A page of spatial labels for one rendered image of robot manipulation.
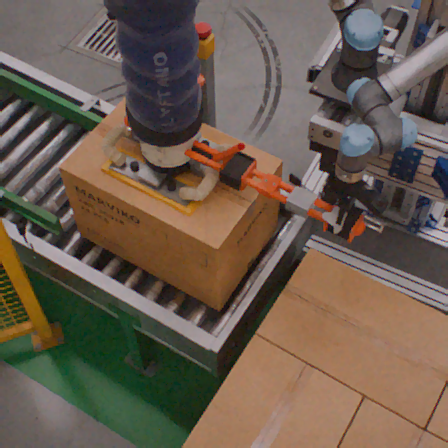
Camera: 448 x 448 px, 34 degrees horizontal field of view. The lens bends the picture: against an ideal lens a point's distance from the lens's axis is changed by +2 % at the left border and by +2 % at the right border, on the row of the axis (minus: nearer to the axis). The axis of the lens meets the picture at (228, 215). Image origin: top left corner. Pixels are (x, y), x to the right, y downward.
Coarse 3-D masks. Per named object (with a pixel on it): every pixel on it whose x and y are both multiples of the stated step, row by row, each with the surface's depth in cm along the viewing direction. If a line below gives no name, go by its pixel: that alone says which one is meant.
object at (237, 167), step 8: (240, 152) 214; (224, 160) 212; (232, 160) 213; (240, 160) 213; (248, 160) 213; (224, 168) 211; (232, 168) 211; (240, 168) 211; (248, 168) 211; (224, 176) 210; (232, 176) 209; (240, 176) 210; (248, 176) 211; (232, 184) 211; (240, 184) 210
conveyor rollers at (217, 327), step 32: (0, 96) 304; (0, 128) 297; (64, 128) 293; (32, 160) 284; (32, 192) 275; (64, 192) 275; (32, 224) 267; (64, 224) 267; (288, 224) 266; (96, 256) 259; (160, 288) 251; (192, 320) 244; (224, 320) 244
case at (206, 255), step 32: (96, 128) 240; (64, 160) 232; (96, 160) 232; (256, 160) 232; (96, 192) 229; (128, 192) 225; (224, 192) 225; (256, 192) 224; (96, 224) 248; (128, 224) 234; (160, 224) 221; (192, 224) 218; (224, 224) 218; (256, 224) 237; (128, 256) 253; (160, 256) 239; (192, 256) 225; (224, 256) 222; (256, 256) 256; (192, 288) 243; (224, 288) 238
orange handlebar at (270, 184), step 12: (204, 144) 218; (192, 156) 216; (204, 156) 215; (216, 168) 213; (252, 180) 210; (264, 180) 209; (276, 180) 209; (264, 192) 208; (276, 192) 207; (288, 192) 209; (324, 204) 205; (312, 216) 204; (360, 228) 200
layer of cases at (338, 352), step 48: (288, 288) 251; (336, 288) 251; (384, 288) 251; (288, 336) 241; (336, 336) 241; (384, 336) 241; (432, 336) 241; (240, 384) 231; (288, 384) 231; (336, 384) 231; (384, 384) 231; (432, 384) 231; (192, 432) 223; (240, 432) 223; (288, 432) 223; (336, 432) 223; (384, 432) 223; (432, 432) 223
